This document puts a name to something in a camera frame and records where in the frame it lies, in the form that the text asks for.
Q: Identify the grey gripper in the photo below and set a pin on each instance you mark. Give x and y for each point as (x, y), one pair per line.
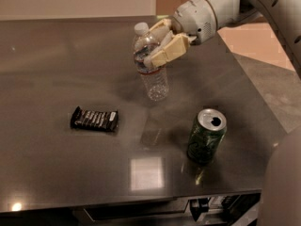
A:
(195, 18)

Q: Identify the clear plastic water bottle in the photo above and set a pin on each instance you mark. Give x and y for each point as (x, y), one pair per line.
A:
(154, 78)

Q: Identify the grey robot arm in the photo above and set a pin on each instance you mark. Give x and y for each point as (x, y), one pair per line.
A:
(280, 203)

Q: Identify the green soda can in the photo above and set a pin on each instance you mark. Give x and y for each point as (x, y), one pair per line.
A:
(208, 130)

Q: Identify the black candy bar wrapper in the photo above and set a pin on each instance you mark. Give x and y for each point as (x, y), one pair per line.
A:
(104, 121)

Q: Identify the dark drawer under table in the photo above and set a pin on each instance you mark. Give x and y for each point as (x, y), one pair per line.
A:
(131, 210)

